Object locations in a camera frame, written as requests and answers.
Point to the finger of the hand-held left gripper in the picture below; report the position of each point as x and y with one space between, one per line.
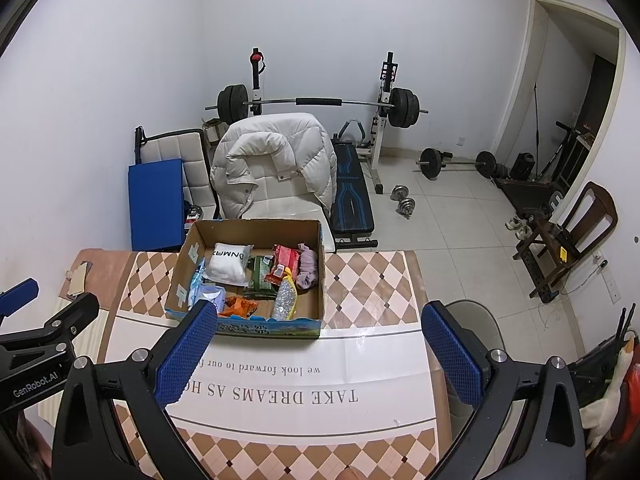
20 295
75 312

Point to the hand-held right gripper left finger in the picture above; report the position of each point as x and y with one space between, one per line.
187 355

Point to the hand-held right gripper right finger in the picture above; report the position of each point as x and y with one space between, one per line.
452 355

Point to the blue tissue pack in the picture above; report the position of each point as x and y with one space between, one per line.
207 295

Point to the orange snack packet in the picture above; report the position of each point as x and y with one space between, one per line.
237 306

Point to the light blue long packet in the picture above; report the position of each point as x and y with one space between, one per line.
199 272

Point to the cardboard box with blue print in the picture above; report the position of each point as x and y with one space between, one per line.
270 327

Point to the white pouch with black label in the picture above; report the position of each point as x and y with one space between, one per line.
227 265

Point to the green packet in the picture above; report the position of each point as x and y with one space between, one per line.
257 275

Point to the mesh bag of glitter beads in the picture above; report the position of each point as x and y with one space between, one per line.
285 302

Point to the red snack packet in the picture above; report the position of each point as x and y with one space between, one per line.
285 260

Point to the grey purple socks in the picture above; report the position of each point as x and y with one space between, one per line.
307 267

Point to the person's left forearm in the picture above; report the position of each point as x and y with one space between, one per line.
35 455

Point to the brown cardboard piece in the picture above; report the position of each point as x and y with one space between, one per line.
78 282

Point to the blue folded mat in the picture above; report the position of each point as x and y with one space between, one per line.
155 205

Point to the checkered tablecloth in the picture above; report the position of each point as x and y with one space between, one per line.
300 440

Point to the pair of white shoes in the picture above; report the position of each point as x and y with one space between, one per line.
519 226

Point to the metal dumbbell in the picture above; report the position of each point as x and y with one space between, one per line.
406 208
399 192

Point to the white goose plush toy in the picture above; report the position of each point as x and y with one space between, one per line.
620 375

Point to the white power strip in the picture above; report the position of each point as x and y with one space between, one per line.
613 287

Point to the black blue weight bench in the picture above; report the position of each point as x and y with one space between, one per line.
352 195

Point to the white padded chair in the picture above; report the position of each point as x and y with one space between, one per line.
175 147

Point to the small barbell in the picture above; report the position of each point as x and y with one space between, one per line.
432 162

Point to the black speaker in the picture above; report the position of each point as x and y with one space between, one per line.
524 166

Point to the dark wooden chair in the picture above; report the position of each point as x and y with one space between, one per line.
595 210

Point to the white puffer jacket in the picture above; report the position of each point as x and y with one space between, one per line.
280 160

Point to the black thin pole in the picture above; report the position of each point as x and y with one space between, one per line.
537 130

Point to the white barbell rack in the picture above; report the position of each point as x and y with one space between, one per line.
385 80

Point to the barbell with black plates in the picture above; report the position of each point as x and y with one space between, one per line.
320 101

